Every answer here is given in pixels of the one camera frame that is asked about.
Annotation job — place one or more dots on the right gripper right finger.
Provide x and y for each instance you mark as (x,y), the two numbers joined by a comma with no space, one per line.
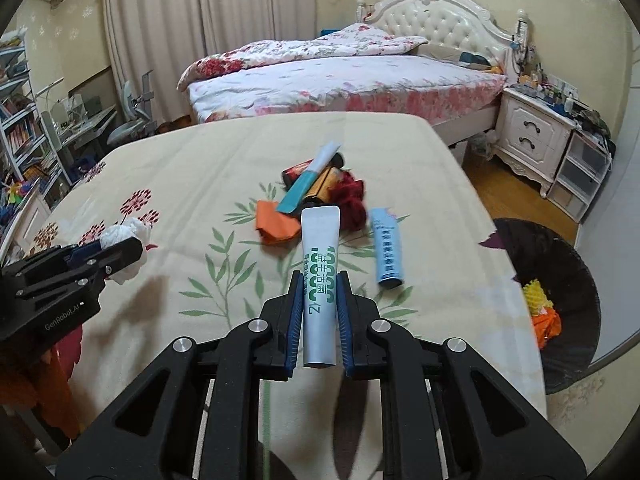
(362,358)

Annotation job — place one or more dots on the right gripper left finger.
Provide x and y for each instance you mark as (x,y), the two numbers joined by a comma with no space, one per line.
(284,315)

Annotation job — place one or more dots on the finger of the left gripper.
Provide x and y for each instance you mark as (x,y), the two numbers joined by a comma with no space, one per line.
(112,259)

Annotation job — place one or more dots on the orange paper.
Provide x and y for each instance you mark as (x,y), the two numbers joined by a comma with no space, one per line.
(272,226)

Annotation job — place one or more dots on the light blue tube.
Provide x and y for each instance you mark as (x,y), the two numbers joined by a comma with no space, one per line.
(387,248)

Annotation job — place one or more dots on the white green-lettered tube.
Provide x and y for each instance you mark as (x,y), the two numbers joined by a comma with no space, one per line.
(320,231)

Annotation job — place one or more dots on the teal white tube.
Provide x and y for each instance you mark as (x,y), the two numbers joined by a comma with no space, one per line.
(305,181)

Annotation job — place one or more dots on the dark red knitted cloth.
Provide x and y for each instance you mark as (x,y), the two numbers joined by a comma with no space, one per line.
(348,195)

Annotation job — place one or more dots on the gold bottle black cap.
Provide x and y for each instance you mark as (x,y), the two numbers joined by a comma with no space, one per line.
(320,192)

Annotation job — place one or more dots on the red bottle black cap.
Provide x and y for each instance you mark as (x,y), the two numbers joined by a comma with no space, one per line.
(291,174)

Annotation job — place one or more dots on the black trash bin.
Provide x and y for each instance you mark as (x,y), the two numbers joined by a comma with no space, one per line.
(538,253)

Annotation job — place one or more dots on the cream floral bedsheet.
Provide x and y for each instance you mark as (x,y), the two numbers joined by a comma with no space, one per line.
(208,271)

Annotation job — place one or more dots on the white desk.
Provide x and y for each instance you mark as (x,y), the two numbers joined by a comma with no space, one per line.
(76,137)

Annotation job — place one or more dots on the bookshelf with books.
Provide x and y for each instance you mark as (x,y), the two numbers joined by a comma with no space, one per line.
(27,151)

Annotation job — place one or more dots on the grey desk chair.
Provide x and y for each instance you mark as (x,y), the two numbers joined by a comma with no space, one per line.
(139,122)

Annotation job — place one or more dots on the yellow foam net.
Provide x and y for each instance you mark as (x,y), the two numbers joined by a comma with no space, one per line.
(536,299)

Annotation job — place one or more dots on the orange plastic wrapper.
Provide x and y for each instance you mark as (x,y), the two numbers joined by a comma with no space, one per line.
(547,325)

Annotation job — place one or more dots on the beige curtain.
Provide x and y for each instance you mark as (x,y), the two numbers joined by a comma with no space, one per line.
(162,38)

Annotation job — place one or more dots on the white nightstand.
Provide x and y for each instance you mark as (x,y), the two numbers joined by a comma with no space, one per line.
(531,138)

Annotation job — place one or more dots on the floral quilt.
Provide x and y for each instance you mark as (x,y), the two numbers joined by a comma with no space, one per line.
(354,40)

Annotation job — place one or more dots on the plastic drawer unit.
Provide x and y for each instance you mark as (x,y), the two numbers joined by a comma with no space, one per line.
(580,174)

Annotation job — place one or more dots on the white tufted bed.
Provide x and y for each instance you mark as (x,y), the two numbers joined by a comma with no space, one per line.
(453,82)

